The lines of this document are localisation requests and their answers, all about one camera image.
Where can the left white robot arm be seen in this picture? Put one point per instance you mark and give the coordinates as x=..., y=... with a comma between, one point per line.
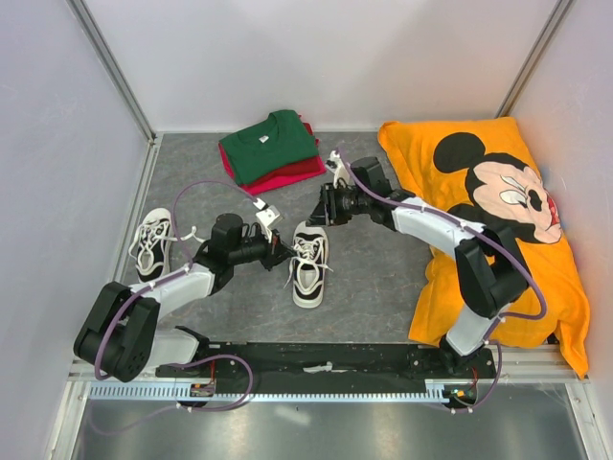
x=120, y=337

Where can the pink folded t-shirt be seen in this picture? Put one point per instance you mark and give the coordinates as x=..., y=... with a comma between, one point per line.
x=287, y=174

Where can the front aluminium rail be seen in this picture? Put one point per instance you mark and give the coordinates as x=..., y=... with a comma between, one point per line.
x=543, y=364

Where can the green folded t-shirt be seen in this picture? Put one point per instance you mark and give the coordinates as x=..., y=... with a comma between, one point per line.
x=279, y=140

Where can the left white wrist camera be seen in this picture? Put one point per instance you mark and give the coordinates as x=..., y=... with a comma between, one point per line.
x=268, y=217

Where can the red folded t-shirt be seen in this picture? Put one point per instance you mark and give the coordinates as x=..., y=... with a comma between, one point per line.
x=274, y=153

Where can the black white sneaker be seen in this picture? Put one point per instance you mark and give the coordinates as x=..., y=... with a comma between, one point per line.
x=308, y=266
x=150, y=247

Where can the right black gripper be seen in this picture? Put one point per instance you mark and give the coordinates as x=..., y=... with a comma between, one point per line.
x=327, y=213

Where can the grey slotted cable duct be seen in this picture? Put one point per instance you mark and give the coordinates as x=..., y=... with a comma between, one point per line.
x=421, y=391

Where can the right aluminium frame post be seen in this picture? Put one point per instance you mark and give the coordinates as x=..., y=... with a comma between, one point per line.
x=538, y=50

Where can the left aluminium frame post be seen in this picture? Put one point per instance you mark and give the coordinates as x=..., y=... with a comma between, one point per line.
x=112, y=67

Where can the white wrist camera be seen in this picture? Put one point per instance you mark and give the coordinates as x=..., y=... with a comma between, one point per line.
x=268, y=217
x=336, y=166

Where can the aluminium frame post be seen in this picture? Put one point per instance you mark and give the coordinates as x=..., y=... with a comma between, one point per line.
x=112, y=67
x=538, y=50

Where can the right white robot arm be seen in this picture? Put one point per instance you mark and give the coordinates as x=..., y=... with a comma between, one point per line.
x=491, y=271

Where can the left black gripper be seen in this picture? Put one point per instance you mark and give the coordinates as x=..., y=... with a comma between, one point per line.
x=275, y=252

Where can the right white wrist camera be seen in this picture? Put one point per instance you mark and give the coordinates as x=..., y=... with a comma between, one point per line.
x=336, y=166

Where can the orange Mickey Mouse pillow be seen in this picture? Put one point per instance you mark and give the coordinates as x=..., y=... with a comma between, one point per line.
x=482, y=171

